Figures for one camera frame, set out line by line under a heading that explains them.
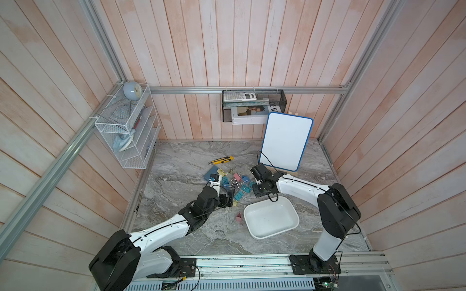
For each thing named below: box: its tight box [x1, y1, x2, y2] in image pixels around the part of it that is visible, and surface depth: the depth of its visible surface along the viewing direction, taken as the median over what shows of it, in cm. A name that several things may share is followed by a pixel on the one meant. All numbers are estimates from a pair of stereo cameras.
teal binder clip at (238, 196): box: [234, 190, 244, 201], surface depth 95 cm
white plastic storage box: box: [243, 196, 300, 240], surface depth 87 cm
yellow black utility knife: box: [208, 155, 235, 165], surface depth 110 cm
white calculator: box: [223, 92, 258, 103], surface depth 92 cm
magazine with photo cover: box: [231, 104, 282, 119], surface depth 97 cm
